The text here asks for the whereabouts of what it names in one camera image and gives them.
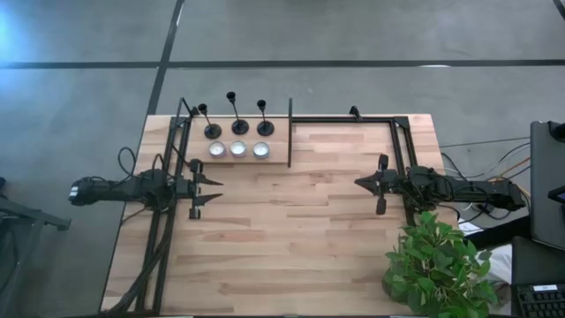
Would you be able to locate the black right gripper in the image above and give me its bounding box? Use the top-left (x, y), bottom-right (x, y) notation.
top-left (353, 153), bottom-right (410, 216)

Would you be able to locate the black metal stand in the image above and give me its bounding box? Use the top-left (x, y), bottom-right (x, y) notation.
top-left (0, 176), bottom-right (72, 318)

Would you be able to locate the short black candlestick holder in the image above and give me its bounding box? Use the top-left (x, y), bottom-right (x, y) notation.
top-left (197, 102), bottom-right (223, 140)

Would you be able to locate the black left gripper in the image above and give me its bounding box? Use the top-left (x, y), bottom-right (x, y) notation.
top-left (176, 159), bottom-right (224, 221)

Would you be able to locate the white paper sheet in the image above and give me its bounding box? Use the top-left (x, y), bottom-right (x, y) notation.
top-left (457, 217), bottom-right (486, 235)

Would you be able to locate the white cloth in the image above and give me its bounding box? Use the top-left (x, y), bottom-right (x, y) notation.
top-left (479, 244), bottom-right (514, 286)

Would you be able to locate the medium black candlestick holder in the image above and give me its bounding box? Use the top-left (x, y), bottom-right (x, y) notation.
top-left (256, 99), bottom-right (275, 137)

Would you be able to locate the blue patterned candle tin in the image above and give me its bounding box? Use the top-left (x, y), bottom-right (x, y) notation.
top-left (252, 140), bottom-right (271, 160)

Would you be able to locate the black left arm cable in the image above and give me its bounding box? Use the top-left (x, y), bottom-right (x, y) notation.
top-left (117, 146), bottom-right (186, 178)

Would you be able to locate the black keyboard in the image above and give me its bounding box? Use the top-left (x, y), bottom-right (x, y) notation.
top-left (511, 282), bottom-right (565, 318)

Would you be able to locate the black aluminium table frame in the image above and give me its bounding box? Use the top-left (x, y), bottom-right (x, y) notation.
top-left (100, 97), bottom-right (432, 315)

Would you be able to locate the pink patterned candle tin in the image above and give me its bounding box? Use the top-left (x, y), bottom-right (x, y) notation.
top-left (207, 140), bottom-right (227, 159)

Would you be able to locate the black upright divider post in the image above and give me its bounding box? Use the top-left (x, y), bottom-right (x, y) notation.
top-left (287, 96), bottom-right (294, 168)

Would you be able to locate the green potted plant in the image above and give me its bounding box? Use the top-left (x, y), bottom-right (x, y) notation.
top-left (381, 211), bottom-right (501, 318)

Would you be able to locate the tall black candlestick holder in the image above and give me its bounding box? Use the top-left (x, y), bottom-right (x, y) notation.
top-left (225, 91), bottom-right (250, 136)

